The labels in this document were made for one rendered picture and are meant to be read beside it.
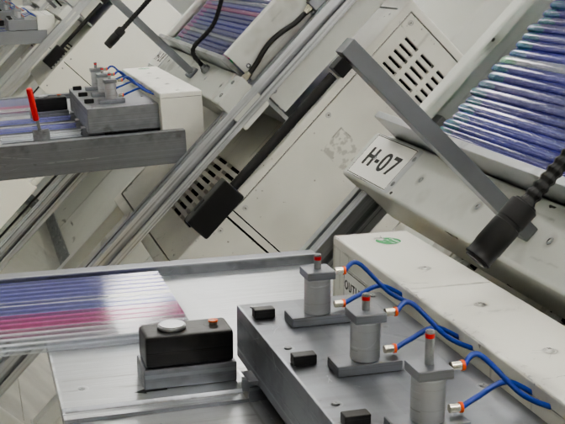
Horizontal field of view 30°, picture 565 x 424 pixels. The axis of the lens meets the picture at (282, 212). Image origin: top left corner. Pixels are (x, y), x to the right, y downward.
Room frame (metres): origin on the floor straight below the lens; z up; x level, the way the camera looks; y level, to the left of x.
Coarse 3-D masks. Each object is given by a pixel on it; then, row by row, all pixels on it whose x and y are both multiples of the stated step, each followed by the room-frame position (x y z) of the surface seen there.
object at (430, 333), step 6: (426, 330) 0.65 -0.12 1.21; (432, 330) 0.65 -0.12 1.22; (426, 336) 0.65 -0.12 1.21; (432, 336) 0.65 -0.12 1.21; (426, 342) 0.65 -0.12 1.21; (432, 342) 0.65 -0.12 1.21; (426, 348) 0.66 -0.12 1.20; (432, 348) 0.65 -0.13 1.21; (426, 354) 0.66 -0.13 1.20; (432, 354) 0.66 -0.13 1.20; (426, 360) 0.66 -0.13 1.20; (432, 360) 0.66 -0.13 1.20
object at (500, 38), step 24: (528, 0) 1.13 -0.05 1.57; (552, 0) 1.16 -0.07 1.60; (504, 24) 1.13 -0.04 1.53; (528, 24) 1.16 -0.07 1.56; (480, 48) 1.13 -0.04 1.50; (504, 48) 1.16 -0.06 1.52; (456, 72) 1.13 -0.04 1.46; (480, 72) 1.16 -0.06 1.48; (432, 96) 1.14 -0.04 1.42; (456, 96) 1.16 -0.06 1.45; (384, 120) 1.21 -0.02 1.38; (384, 144) 1.25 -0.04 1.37; (360, 168) 1.26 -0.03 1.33; (384, 168) 1.21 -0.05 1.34; (408, 168) 1.16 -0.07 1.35; (480, 168) 1.04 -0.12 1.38; (504, 168) 0.96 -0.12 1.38; (528, 168) 0.91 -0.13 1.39; (384, 192) 1.17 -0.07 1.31; (552, 192) 0.89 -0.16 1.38
